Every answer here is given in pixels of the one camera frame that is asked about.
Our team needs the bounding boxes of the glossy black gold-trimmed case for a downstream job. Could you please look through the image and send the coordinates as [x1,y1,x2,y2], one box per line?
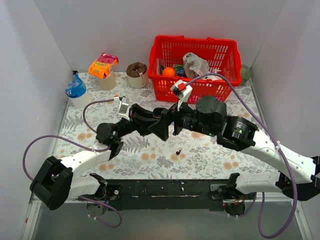
[153,107,164,119]

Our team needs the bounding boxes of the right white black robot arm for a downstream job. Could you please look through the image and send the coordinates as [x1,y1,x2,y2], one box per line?
[147,96,320,201]

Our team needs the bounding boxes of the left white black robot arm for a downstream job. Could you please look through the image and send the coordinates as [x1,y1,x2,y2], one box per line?
[29,104,170,210]

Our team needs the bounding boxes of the floral patterned table mat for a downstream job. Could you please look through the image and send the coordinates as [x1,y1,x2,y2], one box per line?
[54,74,275,180]

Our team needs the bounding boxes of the brown topped paper cup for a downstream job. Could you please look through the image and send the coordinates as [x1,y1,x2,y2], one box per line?
[126,62,149,89]

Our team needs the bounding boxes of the beige cup under snack box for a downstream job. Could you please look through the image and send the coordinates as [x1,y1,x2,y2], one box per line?
[97,71,117,91]

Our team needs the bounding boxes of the white pump bottle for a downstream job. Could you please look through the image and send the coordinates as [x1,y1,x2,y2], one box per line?
[201,68,223,81]

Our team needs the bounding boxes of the orange fruit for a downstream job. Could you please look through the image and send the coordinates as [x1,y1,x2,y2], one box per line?
[162,67,176,77]

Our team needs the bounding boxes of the green blue packet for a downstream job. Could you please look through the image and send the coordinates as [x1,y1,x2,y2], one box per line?
[173,64,186,77]

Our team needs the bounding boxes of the white cup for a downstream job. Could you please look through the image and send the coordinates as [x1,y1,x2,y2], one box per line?
[69,90,93,109]

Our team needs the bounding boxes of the orange pink snack box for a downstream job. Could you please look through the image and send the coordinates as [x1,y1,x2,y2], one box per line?
[88,52,119,79]

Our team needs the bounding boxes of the blue wrapper on white cup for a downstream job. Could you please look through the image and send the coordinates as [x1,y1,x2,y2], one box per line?
[65,74,87,98]

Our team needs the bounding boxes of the red plastic shopping basket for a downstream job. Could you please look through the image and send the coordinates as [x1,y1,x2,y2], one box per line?
[148,35,242,104]

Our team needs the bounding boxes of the green ball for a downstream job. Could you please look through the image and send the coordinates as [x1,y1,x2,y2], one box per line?
[240,64,251,86]

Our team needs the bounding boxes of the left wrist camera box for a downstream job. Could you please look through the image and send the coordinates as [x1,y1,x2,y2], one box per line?
[113,96,130,121]

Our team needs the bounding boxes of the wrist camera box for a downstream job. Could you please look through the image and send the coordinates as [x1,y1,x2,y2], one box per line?
[113,96,130,121]
[170,79,193,112]

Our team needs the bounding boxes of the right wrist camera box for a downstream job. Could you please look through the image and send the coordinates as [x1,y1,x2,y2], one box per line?
[170,79,193,112]

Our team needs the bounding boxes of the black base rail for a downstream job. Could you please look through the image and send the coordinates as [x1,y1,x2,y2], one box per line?
[84,178,258,212]

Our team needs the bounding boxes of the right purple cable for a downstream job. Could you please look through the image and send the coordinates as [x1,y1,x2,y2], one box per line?
[184,72,299,239]

